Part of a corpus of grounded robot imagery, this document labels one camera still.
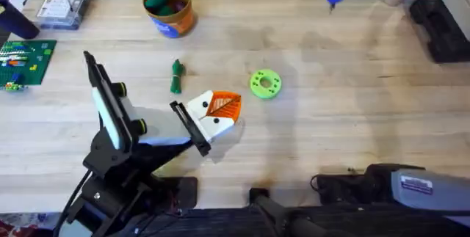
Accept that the green disc with holes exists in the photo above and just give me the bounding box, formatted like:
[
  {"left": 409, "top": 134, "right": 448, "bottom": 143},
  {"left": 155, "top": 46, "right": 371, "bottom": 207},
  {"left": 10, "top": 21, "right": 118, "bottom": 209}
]
[{"left": 250, "top": 68, "right": 283, "bottom": 101}]

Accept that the black upright wrist plate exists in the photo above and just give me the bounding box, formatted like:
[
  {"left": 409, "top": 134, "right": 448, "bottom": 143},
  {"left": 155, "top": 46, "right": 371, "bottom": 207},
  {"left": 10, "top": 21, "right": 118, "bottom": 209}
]
[{"left": 82, "top": 50, "right": 134, "bottom": 153}]

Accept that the orange blue toy tub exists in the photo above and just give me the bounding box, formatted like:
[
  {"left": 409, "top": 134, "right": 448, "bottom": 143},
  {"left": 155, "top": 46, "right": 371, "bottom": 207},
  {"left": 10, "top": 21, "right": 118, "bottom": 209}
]
[{"left": 142, "top": 0, "right": 196, "bottom": 39}]

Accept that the green board with blocks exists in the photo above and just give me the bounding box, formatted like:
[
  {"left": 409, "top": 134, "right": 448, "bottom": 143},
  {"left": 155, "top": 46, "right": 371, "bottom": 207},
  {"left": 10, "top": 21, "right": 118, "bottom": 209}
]
[{"left": 0, "top": 39, "right": 58, "bottom": 92}]

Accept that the clear plastic tool box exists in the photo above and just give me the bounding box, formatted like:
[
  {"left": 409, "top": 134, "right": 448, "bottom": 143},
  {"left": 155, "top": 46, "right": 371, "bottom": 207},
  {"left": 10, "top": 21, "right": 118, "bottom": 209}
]
[{"left": 35, "top": 0, "right": 94, "bottom": 31}]

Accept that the dark blue cylinder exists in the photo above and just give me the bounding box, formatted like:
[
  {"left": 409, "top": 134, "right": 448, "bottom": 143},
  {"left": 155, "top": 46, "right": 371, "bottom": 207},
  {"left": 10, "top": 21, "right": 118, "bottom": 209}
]
[{"left": 0, "top": 0, "right": 41, "bottom": 40}]

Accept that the black case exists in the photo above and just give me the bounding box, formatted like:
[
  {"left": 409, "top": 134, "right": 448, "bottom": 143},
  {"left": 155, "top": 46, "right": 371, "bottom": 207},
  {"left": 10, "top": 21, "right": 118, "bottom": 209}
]
[{"left": 408, "top": 0, "right": 470, "bottom": 64}]

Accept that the white box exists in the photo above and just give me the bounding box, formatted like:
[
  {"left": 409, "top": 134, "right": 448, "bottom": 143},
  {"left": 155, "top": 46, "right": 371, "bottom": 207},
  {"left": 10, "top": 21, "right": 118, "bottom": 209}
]
[{"left": 439, "top": 0, "right": 470, "bottom": 42}]

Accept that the black rail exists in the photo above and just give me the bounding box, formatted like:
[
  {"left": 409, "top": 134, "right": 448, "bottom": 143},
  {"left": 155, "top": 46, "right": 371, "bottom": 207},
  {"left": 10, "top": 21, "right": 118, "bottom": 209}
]
[{"left": 139, "top": 204, "right": 470, "bottom": 237}]

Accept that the black cable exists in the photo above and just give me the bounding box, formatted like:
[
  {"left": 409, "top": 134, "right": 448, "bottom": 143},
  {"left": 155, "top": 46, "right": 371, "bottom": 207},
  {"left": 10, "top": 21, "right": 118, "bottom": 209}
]
[{"left": 53, "top": 169, "right": 93, "bottom": 237}]

